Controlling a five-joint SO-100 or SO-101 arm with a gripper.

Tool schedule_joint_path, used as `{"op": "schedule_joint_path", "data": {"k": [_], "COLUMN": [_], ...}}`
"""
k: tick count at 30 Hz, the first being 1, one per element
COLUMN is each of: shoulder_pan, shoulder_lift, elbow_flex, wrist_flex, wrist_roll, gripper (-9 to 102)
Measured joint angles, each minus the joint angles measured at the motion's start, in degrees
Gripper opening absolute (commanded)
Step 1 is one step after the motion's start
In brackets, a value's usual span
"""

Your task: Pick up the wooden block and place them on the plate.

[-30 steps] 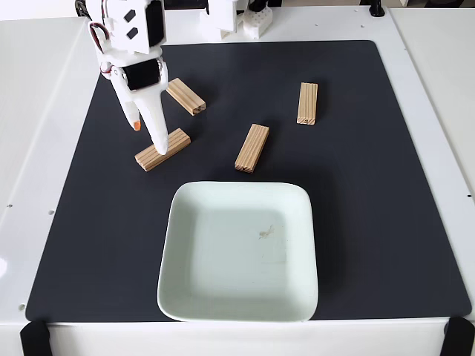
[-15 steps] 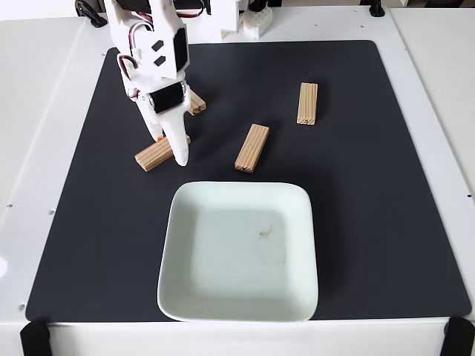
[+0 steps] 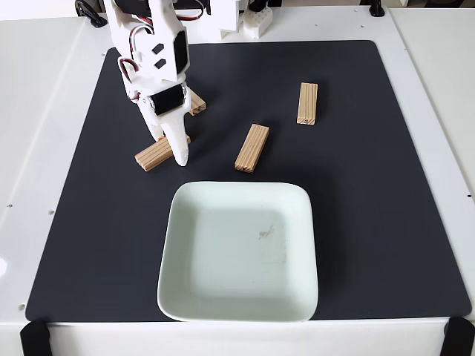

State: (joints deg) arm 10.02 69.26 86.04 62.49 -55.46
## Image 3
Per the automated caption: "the pale green square plate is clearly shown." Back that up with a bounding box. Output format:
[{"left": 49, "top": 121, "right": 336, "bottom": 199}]
[{"left": 156, "top": 180, "right": 320, "bottom": 323}]

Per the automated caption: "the black rubber mat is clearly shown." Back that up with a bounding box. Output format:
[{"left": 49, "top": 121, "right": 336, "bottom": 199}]
[{"left": 24, "top": 39, "right": 473, "bottom": 323}]

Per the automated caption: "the grooved wooden block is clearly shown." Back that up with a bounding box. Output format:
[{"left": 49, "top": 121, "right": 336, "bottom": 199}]
[
  {"left": 234, "top": 123, "right": 271, "bottom": 174},
  {"left": 134, "top": 133, "right": 191, "bottom": 173},
  {"left": 186, "top": 90, "right": 207, "bottom": 117}
]

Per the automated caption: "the wooden block printed three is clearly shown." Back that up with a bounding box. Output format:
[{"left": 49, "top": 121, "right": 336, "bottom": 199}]
[{"left": 296, "top": 82, "right": 319, "bottom": 126}]

